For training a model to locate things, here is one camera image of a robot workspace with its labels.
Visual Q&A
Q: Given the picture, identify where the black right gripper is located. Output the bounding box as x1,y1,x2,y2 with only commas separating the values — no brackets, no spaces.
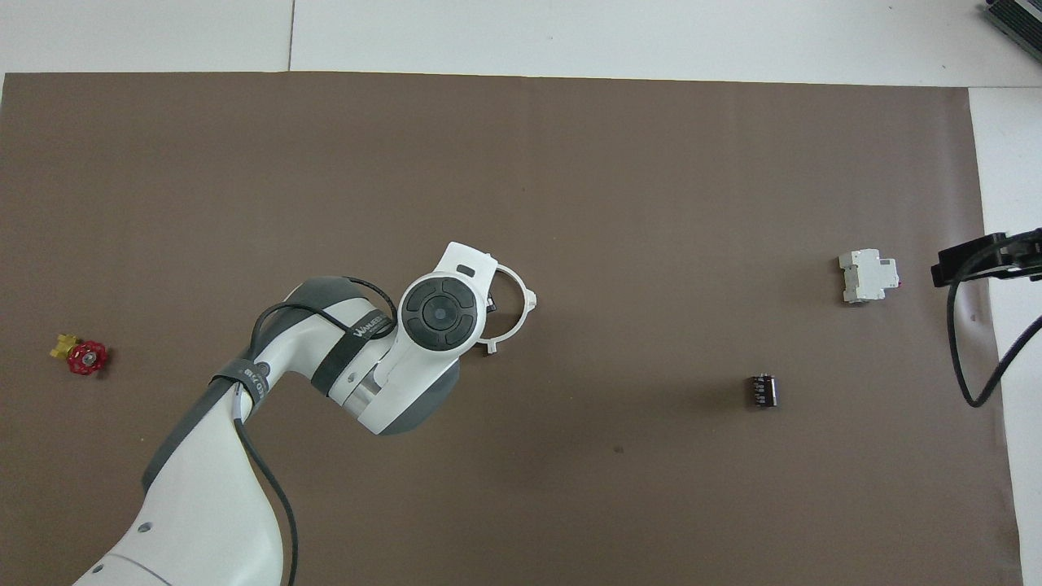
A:
931,230,1042,288

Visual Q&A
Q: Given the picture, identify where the white half pipe clamp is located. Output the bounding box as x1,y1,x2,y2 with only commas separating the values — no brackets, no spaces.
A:
480,264,539,354

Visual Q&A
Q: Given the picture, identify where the white circuit breaker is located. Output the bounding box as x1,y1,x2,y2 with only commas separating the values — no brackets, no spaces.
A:
838,248,900,305

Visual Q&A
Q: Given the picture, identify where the brown table mat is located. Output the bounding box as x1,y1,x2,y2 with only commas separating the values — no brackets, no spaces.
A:
0,72,1022,586

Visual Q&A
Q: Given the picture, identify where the grey ribbed device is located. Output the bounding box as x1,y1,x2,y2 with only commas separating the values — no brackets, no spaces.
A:
981,0,1042,42

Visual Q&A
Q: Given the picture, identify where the red handwheel brass valve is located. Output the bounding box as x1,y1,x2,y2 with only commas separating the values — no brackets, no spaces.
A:
50,332,108,376

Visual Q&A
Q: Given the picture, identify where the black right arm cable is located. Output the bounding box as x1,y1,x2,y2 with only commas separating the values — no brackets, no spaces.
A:
946,243,1042,409

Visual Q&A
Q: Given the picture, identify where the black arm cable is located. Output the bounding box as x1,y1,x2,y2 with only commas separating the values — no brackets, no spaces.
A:
230,277,400,586
946,243,1042,409

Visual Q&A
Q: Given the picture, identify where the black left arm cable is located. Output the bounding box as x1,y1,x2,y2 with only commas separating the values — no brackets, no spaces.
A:
230,277,400,586

